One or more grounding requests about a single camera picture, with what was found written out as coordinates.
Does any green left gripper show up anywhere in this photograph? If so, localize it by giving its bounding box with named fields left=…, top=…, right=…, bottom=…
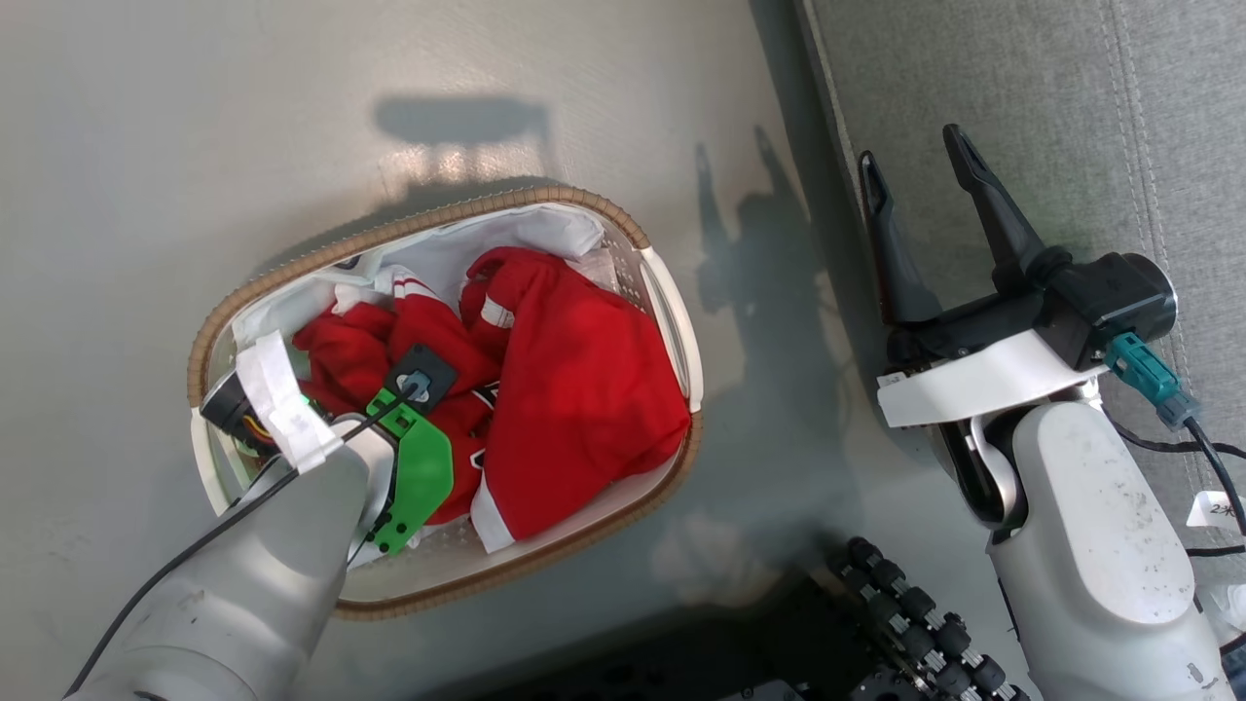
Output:
left=366, top=387, right=456, bottom=557

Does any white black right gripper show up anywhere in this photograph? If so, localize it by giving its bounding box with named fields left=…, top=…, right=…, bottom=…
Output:
left=857, top=123, right=1107, bottom=429

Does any red clothing with white trim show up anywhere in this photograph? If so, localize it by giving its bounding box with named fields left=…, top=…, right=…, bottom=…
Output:
left=292, top=246, right=693, bottom=554

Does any white basket with brown rim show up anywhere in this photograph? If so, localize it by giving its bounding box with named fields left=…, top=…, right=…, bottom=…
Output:
left=187, top=185, right=704, bottom=622

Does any grey fabric sofa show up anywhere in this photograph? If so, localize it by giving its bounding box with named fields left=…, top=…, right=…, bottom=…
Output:
left=796, top=0, right=1246, bottom=683

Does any white cloth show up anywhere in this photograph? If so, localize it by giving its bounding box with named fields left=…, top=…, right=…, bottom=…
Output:
left=232, top=203, right=606, bottom=390

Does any white paper tag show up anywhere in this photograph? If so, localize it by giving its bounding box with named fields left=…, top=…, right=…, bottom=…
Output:
left=1188, top=490, right=1246, bottom=530

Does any teal right cable connector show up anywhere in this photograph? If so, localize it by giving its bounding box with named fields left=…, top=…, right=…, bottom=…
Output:
left=1104, top=331, right=1201, bottom=430

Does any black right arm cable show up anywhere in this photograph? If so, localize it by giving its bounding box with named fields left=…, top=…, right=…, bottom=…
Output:
left=1110, top=394, right=1246, bottom=561

